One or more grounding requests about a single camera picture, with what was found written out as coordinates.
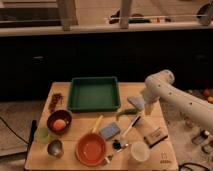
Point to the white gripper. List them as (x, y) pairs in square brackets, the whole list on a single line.
[(149, 108)]

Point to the light blue towel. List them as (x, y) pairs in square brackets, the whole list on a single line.
[(137, 102)]

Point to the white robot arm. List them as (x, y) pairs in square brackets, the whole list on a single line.
[(160, 85)]

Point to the green plastic tray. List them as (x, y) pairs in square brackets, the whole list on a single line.
[(94, 94)]

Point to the green chili pepper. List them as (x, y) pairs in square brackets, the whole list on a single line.
[(131, 111)]

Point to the tan black blackboard eraser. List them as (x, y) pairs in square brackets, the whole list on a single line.
[(155, 137)]

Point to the blue sponge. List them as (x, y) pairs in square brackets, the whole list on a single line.
[(110, 131)]

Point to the white plastic cup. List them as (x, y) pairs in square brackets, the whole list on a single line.
[(139, 151)]

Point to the black metal clip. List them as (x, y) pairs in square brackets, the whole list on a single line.
[(119, 145)]

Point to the spice jar black lid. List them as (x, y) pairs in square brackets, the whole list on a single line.
[(201, 137)]

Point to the orange frying pan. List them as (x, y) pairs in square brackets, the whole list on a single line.
[(91, 148)]

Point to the dark red bowl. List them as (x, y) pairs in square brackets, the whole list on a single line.
[(59, 114)]

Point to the orange egg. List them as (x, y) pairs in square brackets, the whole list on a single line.
[(59, 125)]

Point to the red dried chili bunch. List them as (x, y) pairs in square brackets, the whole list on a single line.
[(56, 97)]

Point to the small metal cup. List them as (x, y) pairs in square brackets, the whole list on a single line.
[(55, 148)]

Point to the light green plastic cup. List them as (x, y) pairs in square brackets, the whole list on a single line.
[(42, 135)]

